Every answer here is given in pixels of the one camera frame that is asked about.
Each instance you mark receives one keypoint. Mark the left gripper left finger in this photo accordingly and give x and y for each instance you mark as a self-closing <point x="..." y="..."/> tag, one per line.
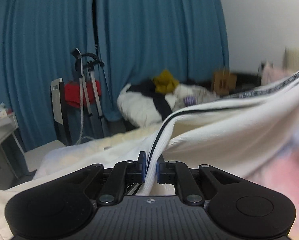
<point x="117" y="180"/>

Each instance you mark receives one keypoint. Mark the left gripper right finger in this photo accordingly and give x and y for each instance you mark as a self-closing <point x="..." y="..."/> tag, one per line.
<point x="179" y="175"/>

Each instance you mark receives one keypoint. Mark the white sweatpants with striped band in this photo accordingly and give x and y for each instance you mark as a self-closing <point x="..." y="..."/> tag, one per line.
<point x="189" y="139"/>

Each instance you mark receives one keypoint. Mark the grey jacket with purple label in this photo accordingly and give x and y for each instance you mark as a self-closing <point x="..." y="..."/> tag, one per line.
<point x="194" y="95"/>

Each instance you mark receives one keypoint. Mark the black garment on pile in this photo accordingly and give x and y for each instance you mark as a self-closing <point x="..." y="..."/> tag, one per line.
<point x="147" y="88"/>

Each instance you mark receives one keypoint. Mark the mustard yellow garment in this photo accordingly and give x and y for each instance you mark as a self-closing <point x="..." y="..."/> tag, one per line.
<point x="165" y="83"/>

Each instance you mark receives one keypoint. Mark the red cloth on chair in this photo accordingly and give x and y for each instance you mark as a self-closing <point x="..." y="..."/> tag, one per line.
<point x="72" y="93"/>

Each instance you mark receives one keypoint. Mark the brown paper shopping bag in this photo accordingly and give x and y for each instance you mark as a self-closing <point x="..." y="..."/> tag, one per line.
<point x="223" y="82"/>

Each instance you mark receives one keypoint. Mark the white and black chair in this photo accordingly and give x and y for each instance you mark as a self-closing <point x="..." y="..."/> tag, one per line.
<point x="60" y="117"/>

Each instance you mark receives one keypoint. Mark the black bedside armchair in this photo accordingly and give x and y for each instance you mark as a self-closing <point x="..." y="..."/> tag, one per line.
<point x="245" y="81"/>

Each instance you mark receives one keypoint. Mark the white dressing table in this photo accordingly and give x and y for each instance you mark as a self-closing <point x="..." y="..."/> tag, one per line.
<point x="12" y="161"/>

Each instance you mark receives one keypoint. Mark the tissue box on table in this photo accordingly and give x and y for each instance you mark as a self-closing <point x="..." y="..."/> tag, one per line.
<point x="4" y="111"/>

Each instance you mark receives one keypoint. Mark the blue curtain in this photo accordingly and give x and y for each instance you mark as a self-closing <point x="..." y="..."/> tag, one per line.
<point x="135" y="39"/>

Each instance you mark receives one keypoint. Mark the beige quilted headboard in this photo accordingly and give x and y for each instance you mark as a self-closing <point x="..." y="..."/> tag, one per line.
<point x="291" y="59"/>

